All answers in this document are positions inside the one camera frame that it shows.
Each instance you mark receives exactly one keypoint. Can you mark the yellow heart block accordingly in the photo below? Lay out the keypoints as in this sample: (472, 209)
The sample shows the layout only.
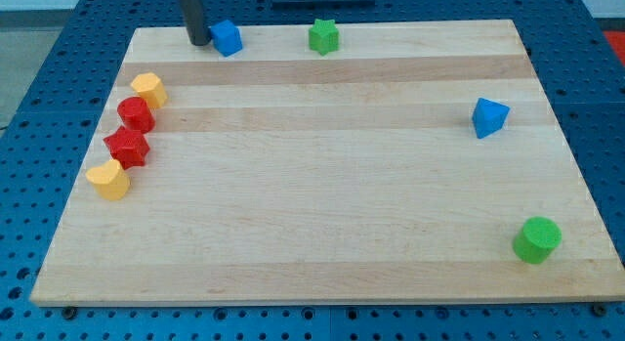
(109, 180)

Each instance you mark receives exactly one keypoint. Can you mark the green star block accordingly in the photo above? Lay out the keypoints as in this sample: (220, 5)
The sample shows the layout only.
(324, 36)

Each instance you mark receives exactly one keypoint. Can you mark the red cylinder block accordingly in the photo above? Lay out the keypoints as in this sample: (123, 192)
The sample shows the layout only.
(136, 115)

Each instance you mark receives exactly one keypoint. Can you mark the light wooden board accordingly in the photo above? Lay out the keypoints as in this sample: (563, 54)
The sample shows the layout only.
(278, 176)

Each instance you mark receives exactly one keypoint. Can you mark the blue cube block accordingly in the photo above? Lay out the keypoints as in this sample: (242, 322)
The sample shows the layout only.
(226, 38)

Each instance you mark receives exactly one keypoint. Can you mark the green cylinder block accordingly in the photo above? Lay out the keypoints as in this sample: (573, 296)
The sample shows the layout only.
(537, 239)

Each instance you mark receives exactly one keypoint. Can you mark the blue triangle block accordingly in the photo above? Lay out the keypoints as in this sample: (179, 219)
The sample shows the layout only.
(488, 117)

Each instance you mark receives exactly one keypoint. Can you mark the yellow hexagon block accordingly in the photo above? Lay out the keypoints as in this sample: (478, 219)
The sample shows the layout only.
(150, 87)

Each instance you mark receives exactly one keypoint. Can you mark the red star block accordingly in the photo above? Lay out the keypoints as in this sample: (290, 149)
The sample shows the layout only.
(128, 146)

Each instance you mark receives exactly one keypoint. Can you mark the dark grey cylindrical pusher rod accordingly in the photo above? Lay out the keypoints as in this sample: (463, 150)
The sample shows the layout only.
(193, 13)

